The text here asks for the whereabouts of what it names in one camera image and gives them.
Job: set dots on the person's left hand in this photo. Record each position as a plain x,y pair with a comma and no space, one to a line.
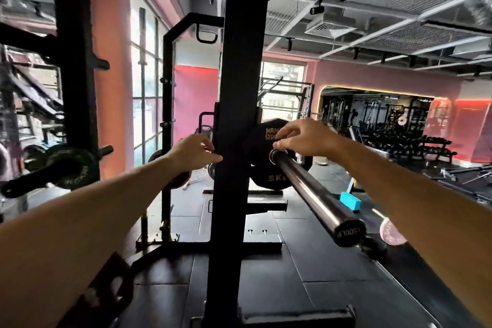
192,154

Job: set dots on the person's right hand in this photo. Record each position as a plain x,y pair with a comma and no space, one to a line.
311,137

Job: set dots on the black weight plate gold print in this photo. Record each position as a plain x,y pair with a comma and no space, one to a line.
103,293
269,174

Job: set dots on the thick chrome barbell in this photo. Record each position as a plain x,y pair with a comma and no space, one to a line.
319,197

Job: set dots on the green Rogue plate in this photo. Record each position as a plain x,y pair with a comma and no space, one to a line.
77,178

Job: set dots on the person's left forearm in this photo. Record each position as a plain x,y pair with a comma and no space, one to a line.
77,239

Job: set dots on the person's right forearm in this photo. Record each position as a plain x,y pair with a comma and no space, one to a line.
430,216

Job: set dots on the black squat rack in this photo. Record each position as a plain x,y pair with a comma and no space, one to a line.
238,70

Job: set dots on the thin chrome barbell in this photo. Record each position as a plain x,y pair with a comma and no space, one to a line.
142,70

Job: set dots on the pink weight plate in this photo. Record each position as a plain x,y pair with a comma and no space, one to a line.
392,231

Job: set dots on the black red-rimmed bumper plate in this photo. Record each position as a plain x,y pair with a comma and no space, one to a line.
180,181

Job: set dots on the black power rack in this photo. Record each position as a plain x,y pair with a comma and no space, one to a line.
167,89

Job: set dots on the teal block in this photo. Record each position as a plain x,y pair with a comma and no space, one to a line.
350,201

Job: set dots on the tall window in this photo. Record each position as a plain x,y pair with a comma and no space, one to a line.
152,70

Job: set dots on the black dumbbell rack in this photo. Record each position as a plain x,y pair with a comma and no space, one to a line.
407,145

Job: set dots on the ceiling air vent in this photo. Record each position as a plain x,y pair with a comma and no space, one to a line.
330,28

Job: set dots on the black rack upright with pegs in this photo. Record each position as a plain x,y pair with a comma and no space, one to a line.
75,70

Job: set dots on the grey smith machine frame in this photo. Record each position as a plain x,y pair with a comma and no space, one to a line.
308,101

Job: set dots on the window behind grey frame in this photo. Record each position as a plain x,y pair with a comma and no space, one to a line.
284,70

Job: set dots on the wall mirror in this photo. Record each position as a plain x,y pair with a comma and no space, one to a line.
384,108
23,5

